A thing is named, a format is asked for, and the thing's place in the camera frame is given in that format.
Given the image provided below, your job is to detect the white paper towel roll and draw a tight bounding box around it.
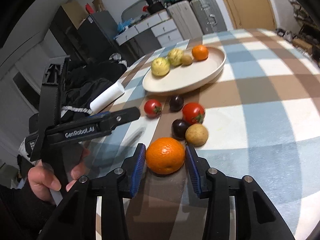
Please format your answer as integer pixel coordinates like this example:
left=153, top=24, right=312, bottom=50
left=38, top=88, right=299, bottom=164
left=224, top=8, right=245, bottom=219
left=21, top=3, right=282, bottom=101
left=89, top=81, right=125, bottom=114

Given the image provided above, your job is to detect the brown longan fruit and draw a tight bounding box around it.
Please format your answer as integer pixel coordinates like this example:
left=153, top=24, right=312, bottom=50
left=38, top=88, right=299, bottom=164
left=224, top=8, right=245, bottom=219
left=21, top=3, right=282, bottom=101
left=185, top=124, right=209, bottom=147

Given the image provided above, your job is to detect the yellow-green guava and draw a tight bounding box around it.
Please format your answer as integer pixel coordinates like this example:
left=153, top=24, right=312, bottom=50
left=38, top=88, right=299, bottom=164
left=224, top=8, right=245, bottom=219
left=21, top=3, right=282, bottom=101
left=151, top=57, right=170, bottom=76

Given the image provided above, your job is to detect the cream round plate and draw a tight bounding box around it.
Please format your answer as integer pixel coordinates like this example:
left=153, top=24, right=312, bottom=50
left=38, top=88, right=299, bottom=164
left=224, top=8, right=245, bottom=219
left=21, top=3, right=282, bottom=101
left=142, top=45, right=226, bottom=96

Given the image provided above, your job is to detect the beige suitcase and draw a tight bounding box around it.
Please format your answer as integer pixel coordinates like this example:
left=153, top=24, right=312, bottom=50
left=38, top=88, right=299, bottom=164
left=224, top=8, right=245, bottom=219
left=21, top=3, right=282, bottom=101
left=167, top=1, right=203, bottom=40

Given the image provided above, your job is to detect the brown kiwi fruit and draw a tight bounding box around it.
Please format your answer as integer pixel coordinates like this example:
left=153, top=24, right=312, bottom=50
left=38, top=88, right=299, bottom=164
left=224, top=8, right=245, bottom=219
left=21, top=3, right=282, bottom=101
left=181, top=55, right=193, bottom=66

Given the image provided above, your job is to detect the silver grey suitcase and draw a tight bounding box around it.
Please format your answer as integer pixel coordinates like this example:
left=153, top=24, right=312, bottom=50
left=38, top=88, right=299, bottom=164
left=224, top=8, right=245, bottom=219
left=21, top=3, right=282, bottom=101
left=190, top=0, right=227, bottom=34

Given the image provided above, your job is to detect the wooden door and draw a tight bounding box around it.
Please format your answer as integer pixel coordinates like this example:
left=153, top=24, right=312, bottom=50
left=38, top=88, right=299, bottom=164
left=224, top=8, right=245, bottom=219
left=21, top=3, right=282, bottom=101
left=223, top=0, right=276, bottom=30

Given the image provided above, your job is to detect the dark grey cabinet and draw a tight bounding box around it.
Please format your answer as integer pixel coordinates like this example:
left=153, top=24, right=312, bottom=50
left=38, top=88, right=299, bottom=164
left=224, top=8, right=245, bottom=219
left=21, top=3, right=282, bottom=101
left=49, top=7, right=123, bottom=63

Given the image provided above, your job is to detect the black clothes pile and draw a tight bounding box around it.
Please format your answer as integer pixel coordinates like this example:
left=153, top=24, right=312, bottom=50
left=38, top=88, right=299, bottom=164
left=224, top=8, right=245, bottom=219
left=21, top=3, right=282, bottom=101
left=61, top=60, right=127, bottom=123

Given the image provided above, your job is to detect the dark purple plum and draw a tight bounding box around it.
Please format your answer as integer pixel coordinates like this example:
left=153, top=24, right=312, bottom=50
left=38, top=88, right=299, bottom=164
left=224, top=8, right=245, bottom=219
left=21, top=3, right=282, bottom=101
left=169, top=95, right=184, bottom=112

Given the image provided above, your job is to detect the red tomato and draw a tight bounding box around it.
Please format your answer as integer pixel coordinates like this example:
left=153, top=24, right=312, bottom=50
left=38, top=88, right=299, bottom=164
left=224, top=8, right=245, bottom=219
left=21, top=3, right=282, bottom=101
left=144, top=99, right=162, bottom=118
left=182, top=102, right=205, bottom=125

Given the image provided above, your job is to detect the person's left hand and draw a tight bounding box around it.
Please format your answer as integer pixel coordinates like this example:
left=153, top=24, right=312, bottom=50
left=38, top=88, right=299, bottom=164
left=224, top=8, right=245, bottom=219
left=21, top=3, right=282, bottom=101
left=27, top=147, right=91, bottom=203

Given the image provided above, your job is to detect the orange mandarin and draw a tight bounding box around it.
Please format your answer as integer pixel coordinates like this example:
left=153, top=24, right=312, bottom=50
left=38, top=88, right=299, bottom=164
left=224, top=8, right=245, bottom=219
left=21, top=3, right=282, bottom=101
left=145, top=137, right=185, bottom=175
left=191, top=45, right=209, bottom=61

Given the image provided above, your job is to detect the checkered tablecloth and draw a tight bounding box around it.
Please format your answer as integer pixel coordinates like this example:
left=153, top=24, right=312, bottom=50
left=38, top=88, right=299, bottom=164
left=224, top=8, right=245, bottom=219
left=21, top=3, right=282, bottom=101
left=85, top=28, right=320, bottom=240

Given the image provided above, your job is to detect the white drawer desk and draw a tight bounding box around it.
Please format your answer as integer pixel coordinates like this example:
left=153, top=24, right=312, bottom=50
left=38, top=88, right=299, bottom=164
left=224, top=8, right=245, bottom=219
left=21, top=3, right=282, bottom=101
left=114, top=10, right=183, bottom=47

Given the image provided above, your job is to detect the wrinkled green guava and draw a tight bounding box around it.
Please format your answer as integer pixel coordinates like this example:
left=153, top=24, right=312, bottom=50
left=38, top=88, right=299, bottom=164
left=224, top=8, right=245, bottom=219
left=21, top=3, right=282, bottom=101
left=167, top=48, right=184, bottom=67

